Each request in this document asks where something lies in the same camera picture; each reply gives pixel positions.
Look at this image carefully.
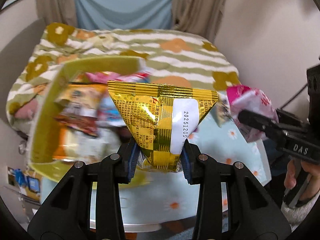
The pink marshmallow candy bag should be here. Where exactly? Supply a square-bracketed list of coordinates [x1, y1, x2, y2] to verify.
[226, 85, 279, 142]

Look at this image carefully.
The gold yellow snack bag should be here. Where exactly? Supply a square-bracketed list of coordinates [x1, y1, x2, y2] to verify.
[107, 81, 219, 172]

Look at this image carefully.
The right hand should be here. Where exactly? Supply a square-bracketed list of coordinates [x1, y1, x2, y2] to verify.
[284, 159, 320, 202]

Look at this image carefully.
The white fuzzy right sleeve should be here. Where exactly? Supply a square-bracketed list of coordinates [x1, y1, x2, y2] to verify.
[281, 192, 319, 232]

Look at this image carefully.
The white yellow chips bag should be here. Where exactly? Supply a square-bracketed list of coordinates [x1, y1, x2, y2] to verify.
[216, 93, 232, 127]

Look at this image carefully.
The yellow green cardboard box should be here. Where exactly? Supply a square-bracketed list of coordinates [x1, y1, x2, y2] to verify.
[27, 55, 146, 182]

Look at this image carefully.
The light blue daisy tablecloth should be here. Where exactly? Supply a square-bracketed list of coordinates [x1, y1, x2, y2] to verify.
[39, 109, 272, 227]

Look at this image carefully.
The TAP brown white snack bag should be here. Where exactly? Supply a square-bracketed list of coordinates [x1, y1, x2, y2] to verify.
[55, 102, 98, 137]

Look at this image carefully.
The blue white red snack bag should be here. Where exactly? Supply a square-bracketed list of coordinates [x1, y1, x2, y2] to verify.
[96, 95, 126, 127]

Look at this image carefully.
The purple orange snack bag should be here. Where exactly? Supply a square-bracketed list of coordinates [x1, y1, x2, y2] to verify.
[55, 83, 107, 119]

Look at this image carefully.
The green striped floral blanket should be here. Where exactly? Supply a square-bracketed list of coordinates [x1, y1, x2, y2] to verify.
[5, 23, 240, 134]

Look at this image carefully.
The beige right curtain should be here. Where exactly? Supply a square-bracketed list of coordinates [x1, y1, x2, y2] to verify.
[171, 0, 226, 42]

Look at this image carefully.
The beige curtain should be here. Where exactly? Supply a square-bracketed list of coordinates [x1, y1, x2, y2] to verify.
[36, 0, 77, 27]
[171, 0, 226, 42]

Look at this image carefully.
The grey headboard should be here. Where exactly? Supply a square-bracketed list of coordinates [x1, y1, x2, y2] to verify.
[1, 18, 46, 124]

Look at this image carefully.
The blue hanging cloth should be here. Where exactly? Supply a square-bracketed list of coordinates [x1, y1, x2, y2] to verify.
[74, 0, 172, 30]

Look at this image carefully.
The beige left curtain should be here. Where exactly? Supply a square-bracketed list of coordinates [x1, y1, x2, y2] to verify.
[36, 0, 77, 27]

